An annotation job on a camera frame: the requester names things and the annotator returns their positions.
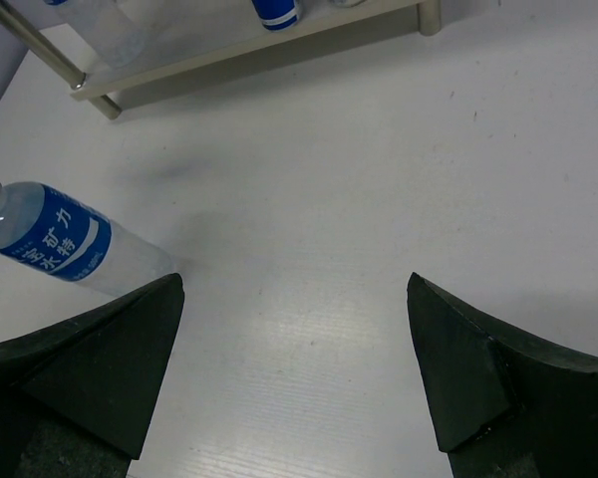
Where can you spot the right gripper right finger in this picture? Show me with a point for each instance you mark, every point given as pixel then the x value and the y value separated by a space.
pixel 503 402

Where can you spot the blue red energy can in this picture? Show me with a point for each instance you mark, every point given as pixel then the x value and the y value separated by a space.
pixel 276 15

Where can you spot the white two-tier shelf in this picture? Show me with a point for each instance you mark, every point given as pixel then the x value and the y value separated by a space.
pixel 188 35

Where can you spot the silver energy can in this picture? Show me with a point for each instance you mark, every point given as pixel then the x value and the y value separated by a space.
pixel 346 3

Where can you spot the plastic water bottle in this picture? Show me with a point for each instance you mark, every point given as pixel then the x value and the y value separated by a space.
pixel 105 27
pixel 49 231

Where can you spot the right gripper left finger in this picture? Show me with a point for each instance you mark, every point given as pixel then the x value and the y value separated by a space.
pixel 77 397

